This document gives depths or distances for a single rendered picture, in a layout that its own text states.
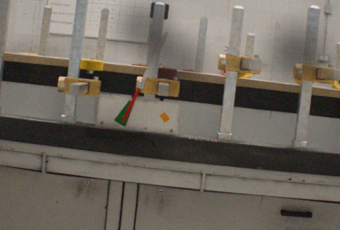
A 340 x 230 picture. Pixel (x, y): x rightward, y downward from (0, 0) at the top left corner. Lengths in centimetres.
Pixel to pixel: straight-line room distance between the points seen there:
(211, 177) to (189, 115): 28
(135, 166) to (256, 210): 52
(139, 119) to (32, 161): 38
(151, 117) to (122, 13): 721
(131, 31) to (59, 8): 103
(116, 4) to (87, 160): 721
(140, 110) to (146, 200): 43
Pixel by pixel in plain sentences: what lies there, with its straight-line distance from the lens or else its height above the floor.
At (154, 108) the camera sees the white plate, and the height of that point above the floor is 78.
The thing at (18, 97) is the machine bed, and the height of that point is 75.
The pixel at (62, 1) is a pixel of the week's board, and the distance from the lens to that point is 950.
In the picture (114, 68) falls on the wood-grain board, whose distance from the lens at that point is 244.
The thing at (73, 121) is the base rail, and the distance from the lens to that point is 225.
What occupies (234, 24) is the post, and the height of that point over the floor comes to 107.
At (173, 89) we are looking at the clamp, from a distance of 222.
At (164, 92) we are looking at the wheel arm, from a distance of 194.
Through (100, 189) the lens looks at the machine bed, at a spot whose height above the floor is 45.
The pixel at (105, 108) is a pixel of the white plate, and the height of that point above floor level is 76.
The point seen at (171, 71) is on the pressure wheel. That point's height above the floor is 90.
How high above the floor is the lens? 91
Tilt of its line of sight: 3 degrees down
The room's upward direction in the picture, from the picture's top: 6 degrees clockwise
